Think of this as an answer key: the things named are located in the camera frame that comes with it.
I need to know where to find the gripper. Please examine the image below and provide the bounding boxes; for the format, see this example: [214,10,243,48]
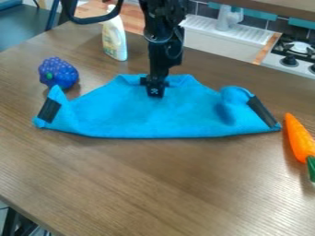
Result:
[138,39,184,99]

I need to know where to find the blue cloth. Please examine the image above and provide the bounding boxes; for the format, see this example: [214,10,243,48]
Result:
[31,73,284,139]

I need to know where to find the white plastic bottle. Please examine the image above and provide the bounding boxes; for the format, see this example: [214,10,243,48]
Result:
[100,4,130,62]

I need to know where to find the toy sink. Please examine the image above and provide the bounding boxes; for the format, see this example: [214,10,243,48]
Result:
[178,4,277,65]

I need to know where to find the blue toy grapes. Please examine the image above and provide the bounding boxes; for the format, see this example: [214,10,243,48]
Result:
[37,56,80,90]

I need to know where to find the toy stove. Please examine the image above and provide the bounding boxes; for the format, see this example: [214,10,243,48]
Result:
[261,32,315,79]

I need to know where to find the orange toy carrot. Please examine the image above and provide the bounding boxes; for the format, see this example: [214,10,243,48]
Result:
[283,112,315,183]

